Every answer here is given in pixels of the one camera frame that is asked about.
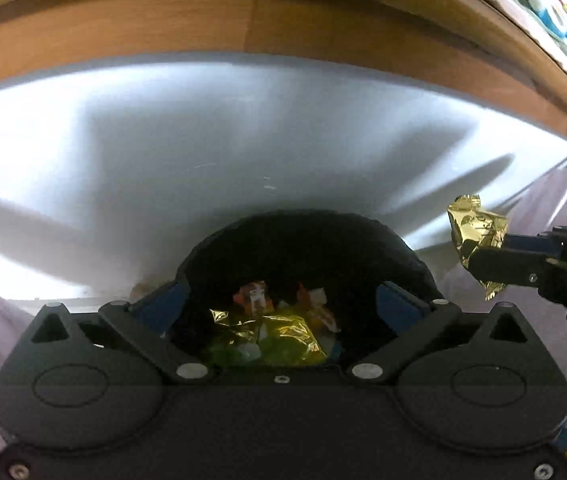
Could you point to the yellow snack bag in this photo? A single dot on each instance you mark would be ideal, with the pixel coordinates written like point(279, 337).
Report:
point(293, 335)

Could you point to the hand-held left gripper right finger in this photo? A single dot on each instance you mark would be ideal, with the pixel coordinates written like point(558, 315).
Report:
point(398, 305)

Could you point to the gold and red foil wrapper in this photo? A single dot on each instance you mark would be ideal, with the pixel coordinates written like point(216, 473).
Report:
point(478, 225)

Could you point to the orange and red snack packet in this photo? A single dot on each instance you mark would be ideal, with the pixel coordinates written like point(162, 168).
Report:
point(256, 297)

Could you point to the person's pale pink pants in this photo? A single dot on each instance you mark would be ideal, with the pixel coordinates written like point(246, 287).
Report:
point(563, 200)

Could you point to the wooden bed frame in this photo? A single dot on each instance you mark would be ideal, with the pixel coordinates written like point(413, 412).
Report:
point(213, 20)

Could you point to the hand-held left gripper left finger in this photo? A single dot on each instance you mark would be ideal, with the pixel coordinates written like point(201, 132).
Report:
point(161, 305)

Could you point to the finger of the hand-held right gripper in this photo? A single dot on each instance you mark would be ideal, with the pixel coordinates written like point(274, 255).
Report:
point(508, 265)
point(528, 242)

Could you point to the black trash bin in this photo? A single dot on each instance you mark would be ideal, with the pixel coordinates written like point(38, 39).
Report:
point(313, 245)

